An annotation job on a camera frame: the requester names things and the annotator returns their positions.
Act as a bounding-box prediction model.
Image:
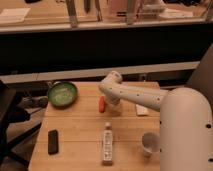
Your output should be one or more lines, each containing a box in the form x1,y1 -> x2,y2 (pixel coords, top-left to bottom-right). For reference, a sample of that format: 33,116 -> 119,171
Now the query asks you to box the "red pepper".
99,96 -> 106,113

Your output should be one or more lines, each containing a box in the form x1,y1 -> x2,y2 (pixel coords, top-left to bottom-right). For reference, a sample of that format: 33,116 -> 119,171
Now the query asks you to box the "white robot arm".
99,71 -> 213,171

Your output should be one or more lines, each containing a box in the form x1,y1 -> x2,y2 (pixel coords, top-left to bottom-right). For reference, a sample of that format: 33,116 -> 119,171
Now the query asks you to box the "green ceramic bowl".
47,82 -> 78,107

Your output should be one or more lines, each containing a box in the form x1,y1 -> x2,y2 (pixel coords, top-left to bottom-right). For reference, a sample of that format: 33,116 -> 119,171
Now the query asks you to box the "white folded napkin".
136,104 -> 149,116

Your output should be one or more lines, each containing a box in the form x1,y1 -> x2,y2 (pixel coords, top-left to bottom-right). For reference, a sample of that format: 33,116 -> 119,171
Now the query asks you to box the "white paper cup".
141,132 -> 160,158

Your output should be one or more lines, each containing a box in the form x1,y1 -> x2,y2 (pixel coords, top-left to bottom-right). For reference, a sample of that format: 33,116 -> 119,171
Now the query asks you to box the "clear plastic bottle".
102,122 -> 113,165

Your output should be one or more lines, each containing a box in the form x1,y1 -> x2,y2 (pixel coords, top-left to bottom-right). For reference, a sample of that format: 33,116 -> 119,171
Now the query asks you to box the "black rectangular block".
48,130 -> 59,155

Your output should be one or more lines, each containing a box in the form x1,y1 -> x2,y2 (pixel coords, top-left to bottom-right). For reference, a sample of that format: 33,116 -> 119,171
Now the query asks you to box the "white device on shelf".
138,0 -> 165,19

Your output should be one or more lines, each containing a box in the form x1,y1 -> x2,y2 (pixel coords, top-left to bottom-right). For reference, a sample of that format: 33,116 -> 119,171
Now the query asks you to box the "black office chair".
0,80 -> 41,167

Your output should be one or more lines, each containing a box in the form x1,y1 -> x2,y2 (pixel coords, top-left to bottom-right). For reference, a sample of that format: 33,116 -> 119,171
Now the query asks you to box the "white paper sheet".
0,8 -> 30,24

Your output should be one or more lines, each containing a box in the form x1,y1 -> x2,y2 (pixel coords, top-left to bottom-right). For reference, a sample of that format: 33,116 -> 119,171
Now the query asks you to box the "metal post on shelf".
66,0 -> 78,28

